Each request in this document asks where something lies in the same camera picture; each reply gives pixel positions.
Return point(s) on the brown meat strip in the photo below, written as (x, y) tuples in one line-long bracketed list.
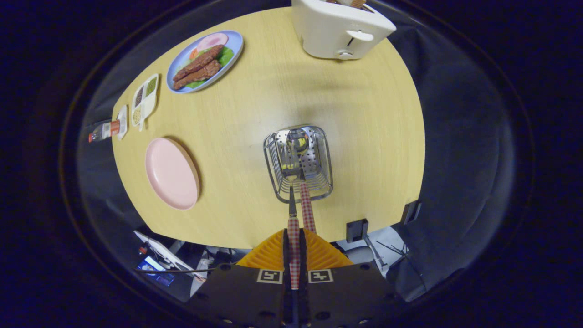
[(200, 61), (198, 75)]

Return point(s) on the black table clamp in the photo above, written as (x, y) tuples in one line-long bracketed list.
[(356, 230), (411, 212)]

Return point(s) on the toast bread slice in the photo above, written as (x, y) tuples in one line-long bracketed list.
[(357, 3)]

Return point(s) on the green lettuce leaf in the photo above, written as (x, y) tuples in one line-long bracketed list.
[(226, 55)]

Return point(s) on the blue box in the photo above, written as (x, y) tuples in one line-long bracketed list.
[(155, 266)]

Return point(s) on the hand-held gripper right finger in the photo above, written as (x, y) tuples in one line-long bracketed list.
[(304, 291)]

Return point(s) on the pink round plate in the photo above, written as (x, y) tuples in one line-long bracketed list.
[(171, 173)]

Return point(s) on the clear bottle with red cap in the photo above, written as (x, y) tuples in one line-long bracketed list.
[(104, 131)]

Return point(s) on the orange vegetable slice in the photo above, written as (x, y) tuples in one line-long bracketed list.
[(193, 53)]

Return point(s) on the small white dish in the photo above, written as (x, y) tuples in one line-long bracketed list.
[(122, 123)]

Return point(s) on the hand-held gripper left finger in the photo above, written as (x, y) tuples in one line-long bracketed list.
[(285, 291)]

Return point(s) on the white divided seasoning tray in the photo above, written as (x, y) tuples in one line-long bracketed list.
[(146, 102)]

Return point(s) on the pink ham slice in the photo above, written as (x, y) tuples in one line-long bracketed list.
[(212, 41)]

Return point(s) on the blue oval plate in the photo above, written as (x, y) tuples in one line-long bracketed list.
[(233, 42)]

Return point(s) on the white flat panel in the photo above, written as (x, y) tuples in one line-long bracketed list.
[(159, 249)]

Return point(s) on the white toaster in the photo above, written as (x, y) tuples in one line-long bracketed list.
[(323, 32)]

